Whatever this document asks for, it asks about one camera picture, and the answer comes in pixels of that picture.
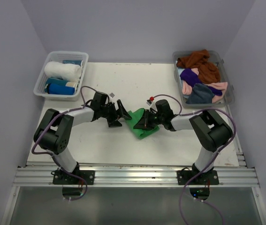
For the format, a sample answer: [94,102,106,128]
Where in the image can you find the teal rolled towel with swirl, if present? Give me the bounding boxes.
[62,60,84,68]

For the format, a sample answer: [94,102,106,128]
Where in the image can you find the white plastic basket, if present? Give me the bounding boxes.
[33,51,89,101]

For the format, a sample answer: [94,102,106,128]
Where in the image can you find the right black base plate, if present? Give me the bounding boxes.
[176,167,220,185]

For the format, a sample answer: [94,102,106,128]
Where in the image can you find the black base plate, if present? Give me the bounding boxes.
[51,170,95,185]
[176,167,220,185]

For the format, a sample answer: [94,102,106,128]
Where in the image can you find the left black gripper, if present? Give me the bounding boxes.
[99,99,131,127]

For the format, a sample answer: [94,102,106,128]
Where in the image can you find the light blue towel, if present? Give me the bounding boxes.
[177,68,185,77]

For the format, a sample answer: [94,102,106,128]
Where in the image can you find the white towel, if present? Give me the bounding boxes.
[44,61,82,82]

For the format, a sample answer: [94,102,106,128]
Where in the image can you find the brown towel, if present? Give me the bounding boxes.
[176,49,221,84]

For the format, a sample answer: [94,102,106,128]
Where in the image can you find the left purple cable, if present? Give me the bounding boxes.
[31,86,98,202]

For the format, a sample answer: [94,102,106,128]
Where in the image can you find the green towel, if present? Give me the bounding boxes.
[125,108,160,140]

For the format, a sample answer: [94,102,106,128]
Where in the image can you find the blue rolled towel front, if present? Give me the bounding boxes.
[45,83,75,95]

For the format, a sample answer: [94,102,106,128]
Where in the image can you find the teal and cream rolled towel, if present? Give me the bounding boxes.
[45,78,78,89]

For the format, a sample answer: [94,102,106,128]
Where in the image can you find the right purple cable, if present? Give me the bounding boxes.
[153,94,237,225]

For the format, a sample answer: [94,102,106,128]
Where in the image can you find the aluminium mounting rail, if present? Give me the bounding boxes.
[13,163,259,188]

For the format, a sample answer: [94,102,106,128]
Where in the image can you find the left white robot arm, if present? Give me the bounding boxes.
[31,91,132,184]

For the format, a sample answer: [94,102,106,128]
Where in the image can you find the purple towel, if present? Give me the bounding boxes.
[180,68,222,96]

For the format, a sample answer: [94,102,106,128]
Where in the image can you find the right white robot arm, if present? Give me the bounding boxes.
[133,99,236,184]

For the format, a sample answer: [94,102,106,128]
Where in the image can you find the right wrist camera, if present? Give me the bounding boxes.
[146,97,155,107]

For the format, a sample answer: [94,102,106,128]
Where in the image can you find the clear plastic bin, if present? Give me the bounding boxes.
[173,51,235,109]

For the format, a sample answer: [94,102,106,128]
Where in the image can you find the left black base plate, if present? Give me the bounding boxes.
[51,170,95,185]

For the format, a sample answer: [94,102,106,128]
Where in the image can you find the dark grey-blue towel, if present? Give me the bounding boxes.
[186,83,214,104]

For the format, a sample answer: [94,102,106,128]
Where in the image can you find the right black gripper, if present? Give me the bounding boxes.
[134,110,164,131]

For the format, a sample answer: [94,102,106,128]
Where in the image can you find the pink towel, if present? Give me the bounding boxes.
[181,68,228,104]

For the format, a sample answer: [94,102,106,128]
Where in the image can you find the purple cable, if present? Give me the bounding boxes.
[31,86,98,202]
[153,94,237,225]

